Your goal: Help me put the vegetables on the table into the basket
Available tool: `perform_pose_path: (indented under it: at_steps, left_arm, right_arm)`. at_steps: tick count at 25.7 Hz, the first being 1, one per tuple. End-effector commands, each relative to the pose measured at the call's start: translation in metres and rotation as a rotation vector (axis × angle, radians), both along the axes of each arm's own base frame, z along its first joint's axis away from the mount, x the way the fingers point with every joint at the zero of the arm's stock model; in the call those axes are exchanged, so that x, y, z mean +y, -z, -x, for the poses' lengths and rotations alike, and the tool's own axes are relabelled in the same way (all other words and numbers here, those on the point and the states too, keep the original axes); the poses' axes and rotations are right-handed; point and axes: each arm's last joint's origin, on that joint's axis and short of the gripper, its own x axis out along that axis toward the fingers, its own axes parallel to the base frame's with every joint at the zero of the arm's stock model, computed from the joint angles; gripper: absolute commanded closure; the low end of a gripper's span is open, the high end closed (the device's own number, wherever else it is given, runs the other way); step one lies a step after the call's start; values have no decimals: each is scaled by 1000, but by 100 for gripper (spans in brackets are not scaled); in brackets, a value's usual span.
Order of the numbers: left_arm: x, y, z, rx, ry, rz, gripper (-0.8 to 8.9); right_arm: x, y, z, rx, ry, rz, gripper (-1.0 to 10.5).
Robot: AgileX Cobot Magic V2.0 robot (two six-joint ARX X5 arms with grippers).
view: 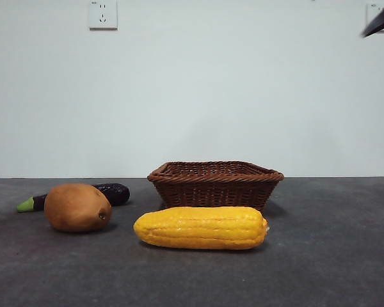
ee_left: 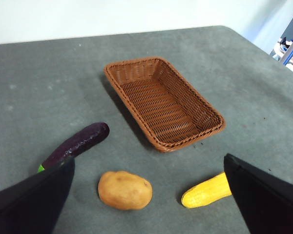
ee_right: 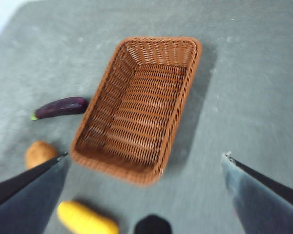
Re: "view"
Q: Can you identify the brown woven wicker basket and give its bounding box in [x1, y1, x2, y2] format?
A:
[147, 161, 285, 214]

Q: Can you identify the yellow corn cob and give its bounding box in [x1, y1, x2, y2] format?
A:
[133, 206, 269, 251]

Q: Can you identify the purple eggplant with green stem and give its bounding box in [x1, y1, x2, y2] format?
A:
[17, 182, 131, 213]

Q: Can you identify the brown potato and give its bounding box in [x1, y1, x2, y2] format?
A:
[44, 183, 113, 233]

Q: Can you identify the white wall socket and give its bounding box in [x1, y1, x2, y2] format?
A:
[89, 0, 118, 31]
[366, 3, 384, 33]

